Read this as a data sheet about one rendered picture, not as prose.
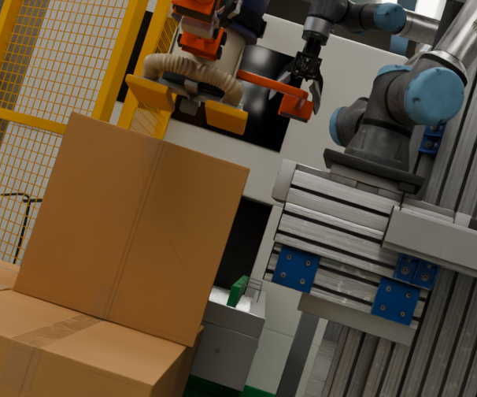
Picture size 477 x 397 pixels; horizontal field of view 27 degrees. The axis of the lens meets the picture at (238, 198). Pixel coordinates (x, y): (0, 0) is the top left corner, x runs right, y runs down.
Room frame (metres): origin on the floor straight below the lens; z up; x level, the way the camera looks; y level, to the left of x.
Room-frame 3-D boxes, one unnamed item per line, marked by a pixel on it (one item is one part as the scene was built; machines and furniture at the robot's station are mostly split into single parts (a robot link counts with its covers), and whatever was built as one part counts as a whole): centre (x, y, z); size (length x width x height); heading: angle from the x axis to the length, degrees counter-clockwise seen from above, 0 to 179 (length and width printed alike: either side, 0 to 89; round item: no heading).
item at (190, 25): (1.93, 0.18, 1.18); 0.07 x 0.07 x 0.04; 0
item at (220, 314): (2.77, 0.18, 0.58); 0.70 x 0.03 x 0.06; 87
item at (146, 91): (2.39, 0.28, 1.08); 0.34 x 0.10 x 0.05; 0
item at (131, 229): (2.39, 0.20, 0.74); 0.60 x 0.40 x 0.40; 1
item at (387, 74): (2.21, -0.27, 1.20); 0.13 x 0.12 x 0.14; 18
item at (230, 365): (2.76, 0.18, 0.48); 0.70 x 0.03 x 0.15; 87
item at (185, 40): (2.15, 0.18, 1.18); 0.10 x 0.08 x 0.06; 90
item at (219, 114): (2.40, 0.09, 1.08); 0.34 x 0.10 x 0.05; 0
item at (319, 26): (2.67, -0.07, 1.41); 0.08 x 0.08 x 0.05
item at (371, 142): (2.22, -0.27, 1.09); 0.15 x 0.15 x 0.10
